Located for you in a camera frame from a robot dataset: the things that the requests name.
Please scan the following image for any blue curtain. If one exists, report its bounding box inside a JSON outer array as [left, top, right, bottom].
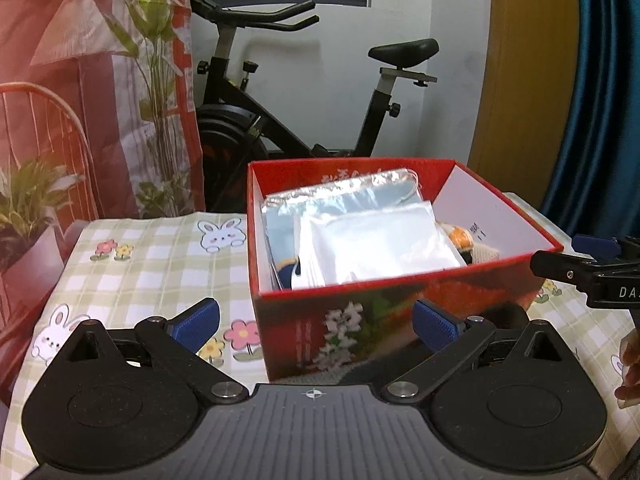
[[540, 0, 640, 241]]

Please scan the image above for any orange floral cloth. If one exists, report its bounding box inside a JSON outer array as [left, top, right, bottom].
[[435, 220, 501, 266]]

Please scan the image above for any red printed backdrop cloth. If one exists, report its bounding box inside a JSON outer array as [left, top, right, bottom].
[[0, 0, 208, 396]]

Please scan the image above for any person's right hand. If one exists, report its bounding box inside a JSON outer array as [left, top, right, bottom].
[[615, 329, 640, 407]]

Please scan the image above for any red strawberry print cardboard box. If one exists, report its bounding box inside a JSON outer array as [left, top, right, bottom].
[[246, 158, 565, 386]]

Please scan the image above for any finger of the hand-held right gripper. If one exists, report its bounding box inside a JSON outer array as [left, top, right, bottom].
[[573, 234, 640, 261], [531, 249, 603, 283]]

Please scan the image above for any white packet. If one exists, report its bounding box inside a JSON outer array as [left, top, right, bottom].
[[292, 200, 467, 290]]

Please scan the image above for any checked bunny print tablecloth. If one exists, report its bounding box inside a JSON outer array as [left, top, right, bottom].
[[0, 192, 640, 480]]

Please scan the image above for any wooden door panel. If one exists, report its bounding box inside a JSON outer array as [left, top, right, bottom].
[[467, 0, 583, 213]]

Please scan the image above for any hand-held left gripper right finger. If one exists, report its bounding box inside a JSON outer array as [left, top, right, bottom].
[[383, 299, 576, 403]]

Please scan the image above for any blue face mask packet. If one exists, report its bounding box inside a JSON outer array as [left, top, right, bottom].
[[261, 169, 423, 281]]

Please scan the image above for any black exercise bike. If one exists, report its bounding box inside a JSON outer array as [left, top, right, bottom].
[[190, 0, 441, 213]]

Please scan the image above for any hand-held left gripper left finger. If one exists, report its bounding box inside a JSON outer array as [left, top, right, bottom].
[[52, 297, 250, 406]]

